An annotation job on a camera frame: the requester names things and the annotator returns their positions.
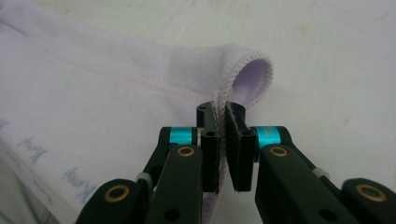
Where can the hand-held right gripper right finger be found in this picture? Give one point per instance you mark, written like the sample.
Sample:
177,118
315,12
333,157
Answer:
241,155

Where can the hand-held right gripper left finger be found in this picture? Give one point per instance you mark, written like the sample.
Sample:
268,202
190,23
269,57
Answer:
210,155

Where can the lilac printed towel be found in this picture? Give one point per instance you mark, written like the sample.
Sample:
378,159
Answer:
93,102

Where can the white gridded mat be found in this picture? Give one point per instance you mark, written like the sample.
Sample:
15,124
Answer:
327,62

